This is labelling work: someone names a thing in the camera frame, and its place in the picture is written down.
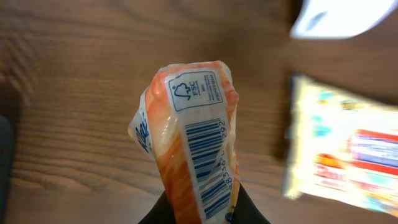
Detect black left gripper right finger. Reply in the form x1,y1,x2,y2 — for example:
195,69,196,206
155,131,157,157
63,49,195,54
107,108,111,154
231,184,271,224

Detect white barcode scanner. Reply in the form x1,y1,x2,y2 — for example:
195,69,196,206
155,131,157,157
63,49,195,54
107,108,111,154
290,0,397,39

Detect large yellow wipes packet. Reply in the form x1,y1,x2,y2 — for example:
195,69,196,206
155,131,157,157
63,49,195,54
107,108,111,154
282,75,397,216

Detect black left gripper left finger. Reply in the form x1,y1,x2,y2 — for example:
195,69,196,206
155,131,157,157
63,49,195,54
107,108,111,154
138,192,176,224

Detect orange tissue pack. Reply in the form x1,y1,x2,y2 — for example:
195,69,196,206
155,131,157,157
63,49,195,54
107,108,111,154
128,61,240,223

